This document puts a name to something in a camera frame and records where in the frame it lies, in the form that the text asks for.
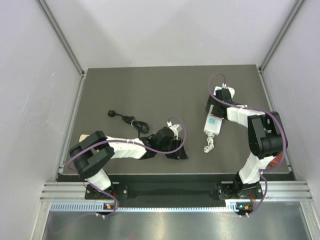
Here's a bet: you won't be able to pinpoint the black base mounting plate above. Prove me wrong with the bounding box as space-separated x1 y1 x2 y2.
84 181 263 201

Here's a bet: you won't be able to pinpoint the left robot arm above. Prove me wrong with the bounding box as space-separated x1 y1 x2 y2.
69 124 188 199

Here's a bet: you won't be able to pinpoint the wooden power strip red sockets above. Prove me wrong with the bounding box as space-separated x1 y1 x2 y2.
79 134 89 142

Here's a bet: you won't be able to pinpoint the aluminium frame post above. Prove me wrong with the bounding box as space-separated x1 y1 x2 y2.
36 0 87 182
260 0 316 180

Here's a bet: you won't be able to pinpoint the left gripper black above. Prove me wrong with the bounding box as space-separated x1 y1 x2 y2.
157 136 188 160

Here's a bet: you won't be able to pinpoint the purple cable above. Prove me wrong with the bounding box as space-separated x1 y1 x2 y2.
208 72 288 218
49 116 188 233

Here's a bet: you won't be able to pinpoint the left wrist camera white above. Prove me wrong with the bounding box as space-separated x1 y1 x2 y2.
167 121 183 139

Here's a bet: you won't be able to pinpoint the red cube plug adapter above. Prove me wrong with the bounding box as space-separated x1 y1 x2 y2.
268 154 282 168

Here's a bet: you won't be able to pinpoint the white slotted cable duct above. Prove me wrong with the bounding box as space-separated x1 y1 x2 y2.
50 202 250 213

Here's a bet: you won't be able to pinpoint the left aluminium frame post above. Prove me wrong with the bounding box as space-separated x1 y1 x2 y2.
36 0 87 182

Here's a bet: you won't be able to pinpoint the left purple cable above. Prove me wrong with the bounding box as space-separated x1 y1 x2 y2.
49 116 188 233

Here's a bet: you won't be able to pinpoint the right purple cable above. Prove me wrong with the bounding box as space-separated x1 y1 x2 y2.
208 72 288 218

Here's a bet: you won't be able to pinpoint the right aluminium frame post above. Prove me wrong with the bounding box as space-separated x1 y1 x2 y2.
260 0 316 180

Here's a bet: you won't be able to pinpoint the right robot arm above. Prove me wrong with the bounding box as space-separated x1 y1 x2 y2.
205 87 288 200

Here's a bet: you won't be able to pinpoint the white power strip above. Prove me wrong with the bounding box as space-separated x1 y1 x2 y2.
203 95 223 154

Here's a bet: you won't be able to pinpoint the black power cable with plug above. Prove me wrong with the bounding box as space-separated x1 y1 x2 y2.
107 109 150 138

